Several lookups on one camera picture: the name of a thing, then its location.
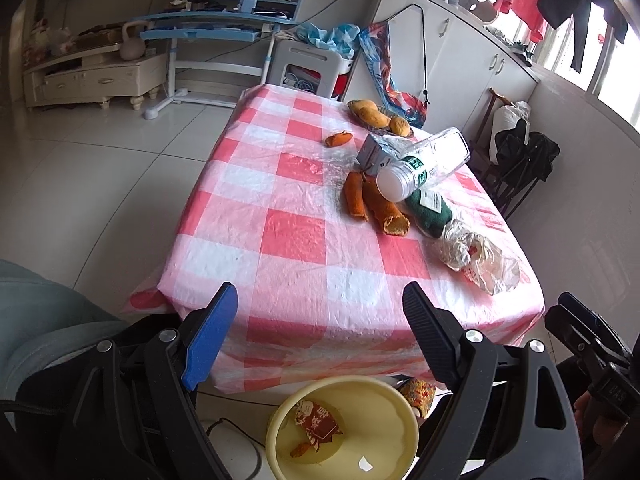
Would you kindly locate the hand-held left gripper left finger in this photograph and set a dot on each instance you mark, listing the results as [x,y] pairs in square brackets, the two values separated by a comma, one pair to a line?
[210,335]

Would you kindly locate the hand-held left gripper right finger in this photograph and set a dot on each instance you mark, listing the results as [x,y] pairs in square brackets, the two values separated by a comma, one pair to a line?
[430,330]

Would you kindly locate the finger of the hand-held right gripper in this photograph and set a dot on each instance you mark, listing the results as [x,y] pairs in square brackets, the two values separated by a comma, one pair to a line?
[570,337]
[595,325]

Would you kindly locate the clear plastic bag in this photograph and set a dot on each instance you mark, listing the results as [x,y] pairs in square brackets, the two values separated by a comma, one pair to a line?
[475,255]

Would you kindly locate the yellow plastic waste bin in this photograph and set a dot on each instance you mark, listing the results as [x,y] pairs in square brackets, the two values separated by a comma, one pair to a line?
[380,410]

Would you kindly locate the dark green packet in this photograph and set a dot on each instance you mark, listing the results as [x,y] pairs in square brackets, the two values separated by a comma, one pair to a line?
[430,215]

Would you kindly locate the red snack wrapper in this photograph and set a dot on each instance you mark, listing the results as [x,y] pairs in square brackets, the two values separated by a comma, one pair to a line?
[320,422]

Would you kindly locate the small orange peel piece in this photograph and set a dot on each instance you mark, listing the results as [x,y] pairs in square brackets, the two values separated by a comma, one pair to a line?
[301,450]

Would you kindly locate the clear plastic bottle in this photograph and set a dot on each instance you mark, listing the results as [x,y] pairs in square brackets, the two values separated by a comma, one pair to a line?
[425,165]

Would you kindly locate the person's right hand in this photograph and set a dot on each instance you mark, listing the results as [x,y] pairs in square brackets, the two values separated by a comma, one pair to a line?
[592,425]

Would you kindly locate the patterned slipper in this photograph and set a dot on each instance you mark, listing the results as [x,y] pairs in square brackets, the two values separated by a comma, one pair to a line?
[417,395]

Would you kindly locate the pink white checkered tablecloth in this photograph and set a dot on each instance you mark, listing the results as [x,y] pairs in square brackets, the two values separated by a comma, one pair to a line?
[300,240]

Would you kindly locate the white paper scrap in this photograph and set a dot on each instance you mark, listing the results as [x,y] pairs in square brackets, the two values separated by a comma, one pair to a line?
[365,463]

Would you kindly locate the black folding chair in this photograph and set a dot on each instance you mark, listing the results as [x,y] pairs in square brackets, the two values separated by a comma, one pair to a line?
[520,195]

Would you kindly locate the person's jeans leg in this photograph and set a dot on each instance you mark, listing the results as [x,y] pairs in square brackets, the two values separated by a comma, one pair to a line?
[45,310]

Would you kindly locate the black jacket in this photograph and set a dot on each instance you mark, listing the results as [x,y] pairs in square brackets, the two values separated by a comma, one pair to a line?
[530,152]

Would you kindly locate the milk carton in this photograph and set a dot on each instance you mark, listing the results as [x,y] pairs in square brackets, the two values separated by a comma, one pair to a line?
[372,152]

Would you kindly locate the dark fruit basket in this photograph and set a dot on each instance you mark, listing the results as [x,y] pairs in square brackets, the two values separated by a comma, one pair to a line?
[384,131]

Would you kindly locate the wooden chair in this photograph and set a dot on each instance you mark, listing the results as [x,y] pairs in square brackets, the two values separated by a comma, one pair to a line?
[482,125]

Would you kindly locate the white bag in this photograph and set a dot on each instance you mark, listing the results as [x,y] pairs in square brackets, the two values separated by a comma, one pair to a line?
[507,117]

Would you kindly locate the white cabinet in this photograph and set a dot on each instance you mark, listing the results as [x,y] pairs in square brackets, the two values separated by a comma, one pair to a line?
[465,60]

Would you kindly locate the colourful printed bag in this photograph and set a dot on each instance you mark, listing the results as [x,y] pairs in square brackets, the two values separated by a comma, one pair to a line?
[380,60]

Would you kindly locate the cream television cabinet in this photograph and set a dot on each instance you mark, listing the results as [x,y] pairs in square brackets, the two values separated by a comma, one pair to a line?
[90,77]

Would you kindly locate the pink kettlebell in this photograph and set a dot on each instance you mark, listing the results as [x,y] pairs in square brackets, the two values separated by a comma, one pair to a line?
[132,50]

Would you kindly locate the white plastic stool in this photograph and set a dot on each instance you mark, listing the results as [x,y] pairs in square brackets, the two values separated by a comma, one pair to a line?
[305,55]

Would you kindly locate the blue study desk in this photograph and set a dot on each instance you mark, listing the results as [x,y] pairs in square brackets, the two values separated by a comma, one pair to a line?
[200,35]

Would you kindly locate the blue white cloth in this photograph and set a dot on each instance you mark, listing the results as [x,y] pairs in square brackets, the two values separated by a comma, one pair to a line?
[330,37]

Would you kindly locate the black hanging garment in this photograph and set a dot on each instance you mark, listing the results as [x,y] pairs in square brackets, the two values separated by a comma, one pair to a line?
[575,0]

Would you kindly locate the toy figures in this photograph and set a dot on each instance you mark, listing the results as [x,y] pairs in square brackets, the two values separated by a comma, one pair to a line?
[52,37]

